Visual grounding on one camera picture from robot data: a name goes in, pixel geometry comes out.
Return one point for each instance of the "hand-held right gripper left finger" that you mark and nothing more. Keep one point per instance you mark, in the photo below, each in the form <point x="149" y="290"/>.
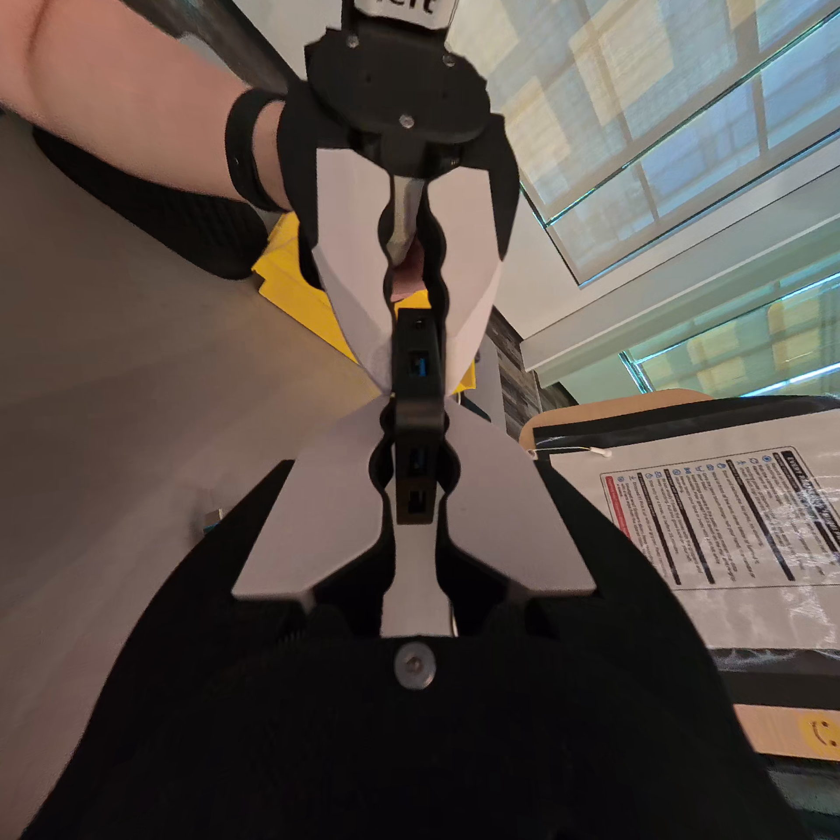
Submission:
<point x="308" y="525"/>

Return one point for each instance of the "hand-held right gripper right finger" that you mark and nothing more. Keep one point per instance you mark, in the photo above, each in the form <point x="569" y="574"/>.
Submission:
<point x="518" y="525"/>

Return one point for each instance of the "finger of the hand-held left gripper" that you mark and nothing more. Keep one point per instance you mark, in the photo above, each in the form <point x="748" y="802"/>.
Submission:
<point x="348" y="249"/>
<point x="469" y="262"/>

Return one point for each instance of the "yellow plastic bin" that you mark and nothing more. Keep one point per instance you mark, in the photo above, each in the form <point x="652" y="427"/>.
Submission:
<point x="295" y="289"/>

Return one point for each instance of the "person's left forearm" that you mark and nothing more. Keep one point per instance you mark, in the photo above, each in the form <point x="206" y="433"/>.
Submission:
<point x="118" y="98"/>

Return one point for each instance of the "person's left hand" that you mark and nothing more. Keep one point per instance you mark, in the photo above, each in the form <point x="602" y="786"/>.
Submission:
<point x="275" y="157"/>

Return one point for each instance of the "wooden document stand white base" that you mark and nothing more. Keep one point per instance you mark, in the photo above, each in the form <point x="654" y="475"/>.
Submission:
<point x="590" y="410"/>

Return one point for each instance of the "black wristband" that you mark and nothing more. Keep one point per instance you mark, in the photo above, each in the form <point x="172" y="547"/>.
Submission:
<point x="246" y="151"/>

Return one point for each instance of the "clear bag with label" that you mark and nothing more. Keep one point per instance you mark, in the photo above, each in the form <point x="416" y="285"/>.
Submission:
<point x="722" y="512"/>

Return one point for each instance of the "large window with blinds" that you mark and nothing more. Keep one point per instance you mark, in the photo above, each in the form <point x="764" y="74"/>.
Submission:
<point x="754" y="341"/>
<point x="656" y="98"/>

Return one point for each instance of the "yellow smiley sticker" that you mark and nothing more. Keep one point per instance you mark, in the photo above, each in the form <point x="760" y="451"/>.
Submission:
<point x="819" y="732"/>

